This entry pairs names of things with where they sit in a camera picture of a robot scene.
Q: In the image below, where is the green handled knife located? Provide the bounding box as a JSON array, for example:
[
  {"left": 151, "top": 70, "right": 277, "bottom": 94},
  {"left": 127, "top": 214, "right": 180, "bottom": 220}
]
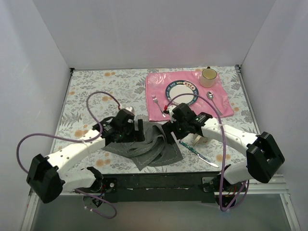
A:
[{"left": 179, "top": 141, "right": 219, "bottom": 168}]

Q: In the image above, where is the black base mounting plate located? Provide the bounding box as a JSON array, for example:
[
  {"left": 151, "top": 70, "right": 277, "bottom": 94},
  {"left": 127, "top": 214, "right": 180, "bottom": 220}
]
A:
[{"left": 79, "top": 173, "right": 239, "bottom": 205}]

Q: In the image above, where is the aluminium frame rail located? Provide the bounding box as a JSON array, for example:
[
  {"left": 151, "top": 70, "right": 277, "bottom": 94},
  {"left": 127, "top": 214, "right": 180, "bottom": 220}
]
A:
[{"left": 22, "top": 175, "right": 300, "bottom": 231}]

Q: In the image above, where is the pink placemat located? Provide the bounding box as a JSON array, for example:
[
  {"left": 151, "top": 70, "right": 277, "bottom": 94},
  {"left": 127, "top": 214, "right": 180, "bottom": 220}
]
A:
[{"left": 145, "top": 71, "right": 234, "bottom": 122}]

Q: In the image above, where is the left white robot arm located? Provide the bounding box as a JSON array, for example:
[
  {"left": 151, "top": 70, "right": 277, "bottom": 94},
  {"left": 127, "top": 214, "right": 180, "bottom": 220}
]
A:
[{"left": 26, "top": 109, "right": 145, "bottom": 204}]

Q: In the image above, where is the silver spoon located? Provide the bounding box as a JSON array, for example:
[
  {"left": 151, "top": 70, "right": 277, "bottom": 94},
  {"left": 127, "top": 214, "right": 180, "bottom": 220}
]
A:
[{"left": 207, "top": 91, "right": 222, "bottom": 115}]

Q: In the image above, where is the white plate blue rim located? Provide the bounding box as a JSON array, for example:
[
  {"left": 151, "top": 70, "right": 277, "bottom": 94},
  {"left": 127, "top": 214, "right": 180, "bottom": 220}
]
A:
[{"left": 165, "top": 80, "right": 199, "bottom": 105}]

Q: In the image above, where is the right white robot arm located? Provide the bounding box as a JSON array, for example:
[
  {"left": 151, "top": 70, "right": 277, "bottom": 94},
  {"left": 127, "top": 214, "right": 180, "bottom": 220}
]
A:
[{"left": 162, "top": 103, "right": 285, "bottom": 191}]

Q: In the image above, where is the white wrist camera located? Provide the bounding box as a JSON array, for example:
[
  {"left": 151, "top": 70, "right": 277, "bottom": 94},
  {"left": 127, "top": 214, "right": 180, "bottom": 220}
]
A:
[
  {"left": 120, "top": 106, "right": 135, "bottom": 117},
  {"left": 164, "top": 105, "right": 177, "bottom": 123}
]

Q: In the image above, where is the purple cable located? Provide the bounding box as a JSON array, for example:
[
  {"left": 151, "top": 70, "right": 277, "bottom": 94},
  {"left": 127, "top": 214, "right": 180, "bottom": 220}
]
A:
[
  {"left": 165, "top": 93, "right": 250, "bottom": 212},
  {"left": 16, "top": 91, "right": 121, "bottom": 219}
]

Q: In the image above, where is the grey cloth napkin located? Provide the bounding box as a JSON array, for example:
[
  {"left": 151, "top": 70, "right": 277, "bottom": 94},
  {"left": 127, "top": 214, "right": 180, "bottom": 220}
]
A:
[{"left": 103, "top": 121, "right": 183, "bottom": 170}]

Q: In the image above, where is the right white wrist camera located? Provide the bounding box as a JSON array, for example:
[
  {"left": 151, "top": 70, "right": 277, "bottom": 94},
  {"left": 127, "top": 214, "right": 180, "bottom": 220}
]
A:
[{"left": 164, "top": 105, "right": 177, "bottom": 123}]

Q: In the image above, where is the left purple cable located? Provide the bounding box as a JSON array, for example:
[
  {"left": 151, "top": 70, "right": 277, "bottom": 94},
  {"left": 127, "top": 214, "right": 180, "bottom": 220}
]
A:
[{"left": 16, "top": 91, "right": 121, "bottom": 219}]

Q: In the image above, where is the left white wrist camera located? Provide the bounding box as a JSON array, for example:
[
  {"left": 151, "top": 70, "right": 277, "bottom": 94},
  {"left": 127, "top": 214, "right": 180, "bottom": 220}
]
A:
[{"left": 120, "top": 106, "right": 135, "bottom": 117}]

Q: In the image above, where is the cream mug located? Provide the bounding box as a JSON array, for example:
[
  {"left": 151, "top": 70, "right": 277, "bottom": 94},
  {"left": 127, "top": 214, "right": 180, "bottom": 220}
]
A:
[{"left": 199, "top": 66, "right": 218, "bottom": 88}]

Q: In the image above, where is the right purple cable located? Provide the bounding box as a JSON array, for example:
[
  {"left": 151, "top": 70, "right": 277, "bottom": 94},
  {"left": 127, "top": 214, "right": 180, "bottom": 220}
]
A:
[{"left": 165, "top": 93, "right": 250, "bottom": 212}]

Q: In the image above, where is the silver fork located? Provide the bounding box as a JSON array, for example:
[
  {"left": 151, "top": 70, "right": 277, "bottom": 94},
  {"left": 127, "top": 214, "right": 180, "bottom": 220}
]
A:
[{"left": 152, "top": 95, "right": 166, "bottom": 118}]

